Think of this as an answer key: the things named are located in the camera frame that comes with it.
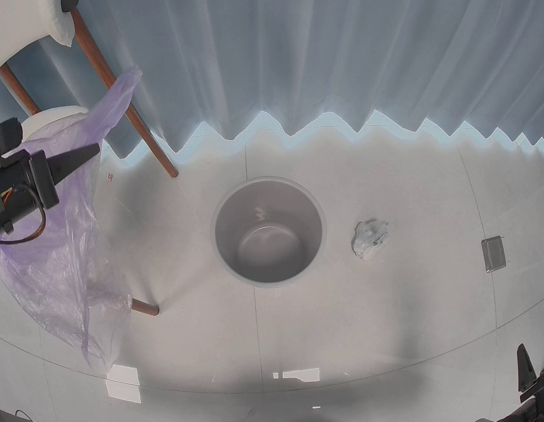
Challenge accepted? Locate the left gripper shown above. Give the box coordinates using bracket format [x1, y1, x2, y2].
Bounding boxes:
[0, 143, 101, 238]

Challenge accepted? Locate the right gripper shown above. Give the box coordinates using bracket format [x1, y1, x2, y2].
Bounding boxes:
[496, 322, 544, 422]

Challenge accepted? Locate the purple plastic bag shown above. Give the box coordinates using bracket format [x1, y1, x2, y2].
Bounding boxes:
[0, 65, 143, 375]

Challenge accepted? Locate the grey trash bin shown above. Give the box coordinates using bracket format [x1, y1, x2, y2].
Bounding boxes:
[210, 176, 329, 289]

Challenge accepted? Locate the white cushioned wooden chair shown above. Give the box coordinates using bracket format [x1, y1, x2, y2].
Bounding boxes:
[0, 0, 179, 317]

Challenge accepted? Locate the crumpled white paper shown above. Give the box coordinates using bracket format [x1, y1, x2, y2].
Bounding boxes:
[351, 218, 390, 262]

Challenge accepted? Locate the pale blue curtain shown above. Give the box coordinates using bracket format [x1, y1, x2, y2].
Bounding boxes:
[0, 0, 544, 171]

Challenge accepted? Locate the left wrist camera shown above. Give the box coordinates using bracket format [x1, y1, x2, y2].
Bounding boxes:
[0, 120, 28, 169]

